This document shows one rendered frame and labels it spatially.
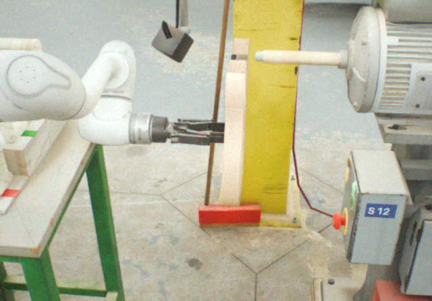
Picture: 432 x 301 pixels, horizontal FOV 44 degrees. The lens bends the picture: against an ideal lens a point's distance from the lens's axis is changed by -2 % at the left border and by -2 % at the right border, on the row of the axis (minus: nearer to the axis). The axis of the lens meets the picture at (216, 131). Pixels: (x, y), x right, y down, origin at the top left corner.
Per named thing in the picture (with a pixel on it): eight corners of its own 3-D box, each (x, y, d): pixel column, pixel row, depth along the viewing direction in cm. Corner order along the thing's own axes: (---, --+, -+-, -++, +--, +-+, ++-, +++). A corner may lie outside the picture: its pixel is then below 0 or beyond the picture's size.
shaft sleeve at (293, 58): (337, 60, 133) (338, 49, 131) (337, 68, 131) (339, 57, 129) (263, 58, 135) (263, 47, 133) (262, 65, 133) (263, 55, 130)
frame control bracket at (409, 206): (395, 168, 135) (397, 155, 133) (410, 218, 119) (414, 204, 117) (379, 167, 136) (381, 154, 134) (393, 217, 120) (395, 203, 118)
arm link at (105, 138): (126, 144, 147) (130, 96, 148) (71, 142, 148) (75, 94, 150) (135, 148, 157) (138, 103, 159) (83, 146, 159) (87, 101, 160)
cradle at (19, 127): (34, 121, 151) (32, 111, 150) (18, 143, 142) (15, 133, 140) (23, 121, 152) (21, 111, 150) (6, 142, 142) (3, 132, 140)
